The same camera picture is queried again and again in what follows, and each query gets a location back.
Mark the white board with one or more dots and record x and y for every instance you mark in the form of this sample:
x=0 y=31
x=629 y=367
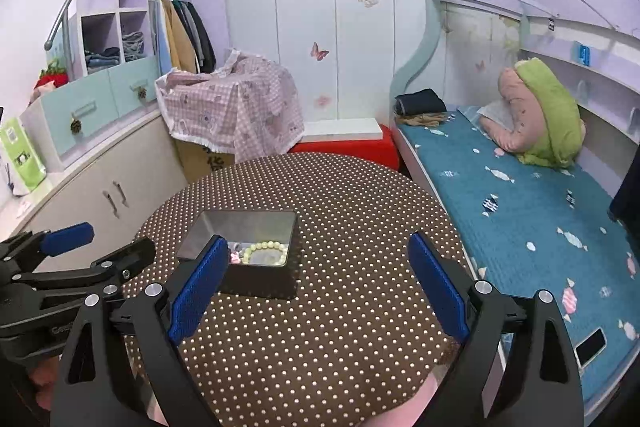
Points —
x=340 y=129

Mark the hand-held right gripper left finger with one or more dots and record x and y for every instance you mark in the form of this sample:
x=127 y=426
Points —
x=200 y=287

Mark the dark hanging garments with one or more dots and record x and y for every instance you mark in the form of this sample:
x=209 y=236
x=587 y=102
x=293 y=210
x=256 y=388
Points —
x=202 y=37

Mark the pink clothing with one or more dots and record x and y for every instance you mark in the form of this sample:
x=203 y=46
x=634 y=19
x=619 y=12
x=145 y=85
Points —
x=395 y=409

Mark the blue fish print bed sheet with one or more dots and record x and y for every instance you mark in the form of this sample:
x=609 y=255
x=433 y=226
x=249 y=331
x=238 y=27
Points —
x=525 y=217

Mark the silver metal tin box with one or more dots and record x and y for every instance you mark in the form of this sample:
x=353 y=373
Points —
x=260 y=282

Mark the red container with greenery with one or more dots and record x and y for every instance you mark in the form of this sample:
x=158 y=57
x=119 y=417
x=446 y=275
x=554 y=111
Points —
x=50 y=79

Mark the white wardrobe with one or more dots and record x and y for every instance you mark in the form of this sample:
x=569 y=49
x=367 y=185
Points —
x=300 y=7

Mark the beige cabinet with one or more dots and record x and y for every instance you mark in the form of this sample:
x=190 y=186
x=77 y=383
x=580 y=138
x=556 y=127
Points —
x=75 y=192

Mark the pink bow hair clip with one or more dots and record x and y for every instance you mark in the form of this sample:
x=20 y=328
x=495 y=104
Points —
x=235 y=253

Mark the yellow hanging garment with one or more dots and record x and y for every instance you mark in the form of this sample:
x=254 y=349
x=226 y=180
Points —
x=177 y=37

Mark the pine cone drawer knob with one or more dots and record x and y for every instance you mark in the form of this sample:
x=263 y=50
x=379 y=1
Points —
x=76 y=126
x=141 y=93

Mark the cardboard box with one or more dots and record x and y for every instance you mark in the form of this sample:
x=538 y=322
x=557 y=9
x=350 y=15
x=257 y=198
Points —
x=200 y=162

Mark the striped folded cloth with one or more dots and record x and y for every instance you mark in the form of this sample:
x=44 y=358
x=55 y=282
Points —
x=133 y=47

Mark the pink long pillow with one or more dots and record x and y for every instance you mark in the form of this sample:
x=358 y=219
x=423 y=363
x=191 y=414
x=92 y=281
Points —
x=515 y=107

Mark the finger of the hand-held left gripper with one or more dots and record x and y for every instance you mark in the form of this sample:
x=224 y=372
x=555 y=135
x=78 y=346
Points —
x=67 y=238
x=125 y=259

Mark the lavender bed wall shelf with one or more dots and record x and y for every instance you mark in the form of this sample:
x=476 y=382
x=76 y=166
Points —
x=575 y=77

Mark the light blue hanging garment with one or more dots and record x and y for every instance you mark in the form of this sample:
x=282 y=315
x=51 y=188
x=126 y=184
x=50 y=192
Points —
x=156 y=37

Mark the tan folded scarf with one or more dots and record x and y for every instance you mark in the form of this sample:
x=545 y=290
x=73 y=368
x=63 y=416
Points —
x=430 y=119

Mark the folded jeans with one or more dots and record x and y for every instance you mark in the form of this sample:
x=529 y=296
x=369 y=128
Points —
x=102 y=58

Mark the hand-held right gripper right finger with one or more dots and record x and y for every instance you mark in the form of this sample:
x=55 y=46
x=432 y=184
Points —
x=437 y=287

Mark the faint pink butterfly sticker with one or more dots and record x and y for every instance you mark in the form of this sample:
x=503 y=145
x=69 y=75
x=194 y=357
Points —
x=323 y=102

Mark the pink checkered cloth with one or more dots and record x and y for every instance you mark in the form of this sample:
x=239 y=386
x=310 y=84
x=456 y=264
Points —
x=250 y=107

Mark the green blanket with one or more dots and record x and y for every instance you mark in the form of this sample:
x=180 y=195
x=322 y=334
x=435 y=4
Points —
x=555 y=117

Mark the black smartphone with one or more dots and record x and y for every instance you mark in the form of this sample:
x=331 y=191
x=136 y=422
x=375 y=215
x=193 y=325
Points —
x=590 y=348

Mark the white pillow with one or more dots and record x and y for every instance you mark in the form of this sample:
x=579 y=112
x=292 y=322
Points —
x=495 y=114

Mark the green printed bag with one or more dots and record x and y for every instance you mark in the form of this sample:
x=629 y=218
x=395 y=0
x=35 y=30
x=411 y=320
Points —
x=20 y=154

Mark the blue wall tag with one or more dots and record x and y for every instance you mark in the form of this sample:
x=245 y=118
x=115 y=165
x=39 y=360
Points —
x=583 y=54

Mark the dark folded clothes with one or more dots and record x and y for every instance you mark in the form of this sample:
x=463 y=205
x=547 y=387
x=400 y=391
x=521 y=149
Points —
x=420 y=102

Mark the red ottoman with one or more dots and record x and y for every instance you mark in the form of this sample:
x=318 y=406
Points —
x=350 y=153

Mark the teal drawer unit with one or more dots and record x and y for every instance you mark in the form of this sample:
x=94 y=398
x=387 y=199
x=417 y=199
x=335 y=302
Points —
x=100 y=102

